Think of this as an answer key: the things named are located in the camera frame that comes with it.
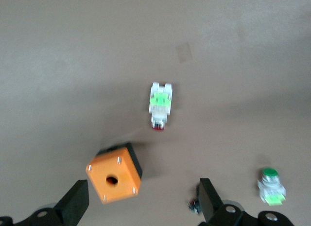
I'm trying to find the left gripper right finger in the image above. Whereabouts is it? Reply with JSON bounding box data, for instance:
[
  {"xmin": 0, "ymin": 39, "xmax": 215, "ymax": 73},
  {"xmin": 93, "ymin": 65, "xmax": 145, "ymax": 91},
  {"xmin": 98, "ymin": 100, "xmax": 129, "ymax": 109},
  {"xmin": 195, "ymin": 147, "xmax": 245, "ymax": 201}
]
[{"xmin": 198, "ymin": 178, "xmax": 295, "ymax": 226}]

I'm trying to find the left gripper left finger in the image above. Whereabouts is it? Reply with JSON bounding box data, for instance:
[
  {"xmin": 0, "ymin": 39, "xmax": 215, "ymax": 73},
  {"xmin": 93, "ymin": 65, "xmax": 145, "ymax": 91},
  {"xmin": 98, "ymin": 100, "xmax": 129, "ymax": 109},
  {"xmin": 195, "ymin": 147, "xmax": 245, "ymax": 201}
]
[{"xmin": 0, "ymin": 179, "xmax": 89, "ymax": 226}]

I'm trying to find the red push button switch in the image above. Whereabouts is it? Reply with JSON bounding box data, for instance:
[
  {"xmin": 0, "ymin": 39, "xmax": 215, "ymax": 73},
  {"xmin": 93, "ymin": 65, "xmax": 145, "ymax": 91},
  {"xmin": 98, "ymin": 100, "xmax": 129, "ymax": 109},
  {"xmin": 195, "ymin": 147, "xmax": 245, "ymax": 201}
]
[{"xmin": 148, "ymin": 82, "xmax": 173, "ymax": 132}]

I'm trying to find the black rectangular white-faced button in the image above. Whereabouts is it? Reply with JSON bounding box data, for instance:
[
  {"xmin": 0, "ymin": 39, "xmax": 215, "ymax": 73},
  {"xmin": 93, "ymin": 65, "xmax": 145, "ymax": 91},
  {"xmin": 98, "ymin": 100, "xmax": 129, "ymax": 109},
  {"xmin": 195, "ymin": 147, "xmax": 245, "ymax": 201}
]
[{"xmin": 187, "ymin": 183, "xmax": 202, "ymax": 215}]

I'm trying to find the brown tape patch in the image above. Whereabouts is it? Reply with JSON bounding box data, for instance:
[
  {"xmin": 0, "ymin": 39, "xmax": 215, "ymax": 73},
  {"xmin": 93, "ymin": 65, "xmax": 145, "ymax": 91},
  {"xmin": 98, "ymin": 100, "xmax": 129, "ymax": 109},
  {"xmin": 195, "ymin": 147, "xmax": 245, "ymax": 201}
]
[{"xmin": 175, "ymin": 42, "xmax": 193, "ymax": 63}]

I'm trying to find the green push button switch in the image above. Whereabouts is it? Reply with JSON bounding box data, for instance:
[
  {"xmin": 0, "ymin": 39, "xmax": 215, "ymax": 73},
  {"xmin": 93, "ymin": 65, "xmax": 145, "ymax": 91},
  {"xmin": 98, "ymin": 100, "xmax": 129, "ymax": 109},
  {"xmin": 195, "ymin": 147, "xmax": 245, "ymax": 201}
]
[{"xmin": 257, "ymin": 167, "xmax": 287, "ymax": 207}]

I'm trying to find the orange button enclosure box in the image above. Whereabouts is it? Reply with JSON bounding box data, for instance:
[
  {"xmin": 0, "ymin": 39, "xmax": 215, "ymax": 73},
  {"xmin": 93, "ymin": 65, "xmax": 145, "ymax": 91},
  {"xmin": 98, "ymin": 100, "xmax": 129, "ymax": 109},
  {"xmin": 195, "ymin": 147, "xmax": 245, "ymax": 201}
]
[{"xmin": 86, "ymin": 142, "xmax": 143, "ymax": 205}]

